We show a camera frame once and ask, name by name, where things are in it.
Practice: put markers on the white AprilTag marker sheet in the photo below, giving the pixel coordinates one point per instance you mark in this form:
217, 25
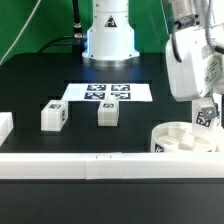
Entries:
97, 92

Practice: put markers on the black cable horizontal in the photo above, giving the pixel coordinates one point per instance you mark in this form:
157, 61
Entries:
75, 42

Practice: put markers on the black cable vertical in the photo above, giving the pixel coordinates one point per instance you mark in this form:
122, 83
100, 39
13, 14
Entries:
76, 15

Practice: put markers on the white left fence block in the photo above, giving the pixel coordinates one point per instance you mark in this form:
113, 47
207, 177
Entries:
6, 125

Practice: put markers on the white front fence bar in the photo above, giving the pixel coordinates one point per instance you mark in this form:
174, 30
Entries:
111, 165

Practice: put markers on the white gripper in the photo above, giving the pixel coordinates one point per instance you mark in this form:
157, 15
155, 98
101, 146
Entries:
200, 69

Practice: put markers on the white round stool seat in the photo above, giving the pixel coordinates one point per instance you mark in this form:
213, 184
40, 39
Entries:
180, 137

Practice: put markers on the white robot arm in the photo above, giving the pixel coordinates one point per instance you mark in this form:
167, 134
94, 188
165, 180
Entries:
111, 40

